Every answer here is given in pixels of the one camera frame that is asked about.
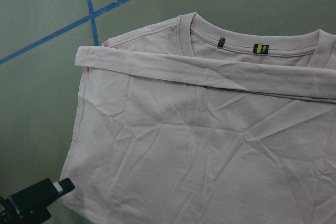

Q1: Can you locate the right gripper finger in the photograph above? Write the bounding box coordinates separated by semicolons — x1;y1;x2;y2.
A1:
1;178;75;224

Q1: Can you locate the pink Snoopy t-shirt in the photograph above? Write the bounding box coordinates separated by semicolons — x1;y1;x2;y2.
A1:
60;13;335;223

